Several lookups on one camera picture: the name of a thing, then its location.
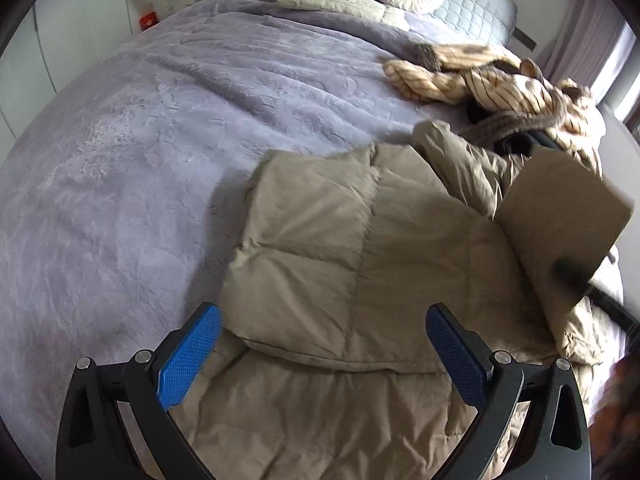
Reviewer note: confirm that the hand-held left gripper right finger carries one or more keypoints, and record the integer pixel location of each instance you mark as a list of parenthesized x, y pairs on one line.
[(457, 360)]

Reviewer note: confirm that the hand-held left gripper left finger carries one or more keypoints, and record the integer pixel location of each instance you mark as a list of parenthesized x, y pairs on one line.
[(192, 355)]

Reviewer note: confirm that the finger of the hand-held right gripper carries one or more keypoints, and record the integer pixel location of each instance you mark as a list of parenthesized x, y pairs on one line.
[(572, 271)]

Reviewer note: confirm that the beige puffer jacket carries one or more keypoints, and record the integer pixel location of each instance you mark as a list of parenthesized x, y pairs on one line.
[(350, 260)]

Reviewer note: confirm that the brown blurred cloth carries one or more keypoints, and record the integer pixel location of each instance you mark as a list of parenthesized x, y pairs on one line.
[(620, 410)]

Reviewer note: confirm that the window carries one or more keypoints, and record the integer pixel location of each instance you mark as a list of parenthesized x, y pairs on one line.
[(625, 85)]

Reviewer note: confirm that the beige striped garment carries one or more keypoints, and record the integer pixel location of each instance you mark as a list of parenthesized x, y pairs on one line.
[(500, 87)]

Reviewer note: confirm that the grey plush blanket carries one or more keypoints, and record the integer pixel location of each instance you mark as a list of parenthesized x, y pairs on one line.
[(150, 160)]

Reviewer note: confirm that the light curtain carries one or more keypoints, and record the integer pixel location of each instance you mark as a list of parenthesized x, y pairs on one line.
[(580, 25)]

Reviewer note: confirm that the grey quilted headboard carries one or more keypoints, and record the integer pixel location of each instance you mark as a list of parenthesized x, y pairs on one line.
[(475, 5)]

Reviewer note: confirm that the small red packet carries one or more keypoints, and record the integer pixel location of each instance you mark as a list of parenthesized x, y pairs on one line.
[(147, 21)]

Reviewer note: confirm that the cream plush throw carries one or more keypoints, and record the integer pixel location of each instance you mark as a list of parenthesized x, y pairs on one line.
[(345, 5)]

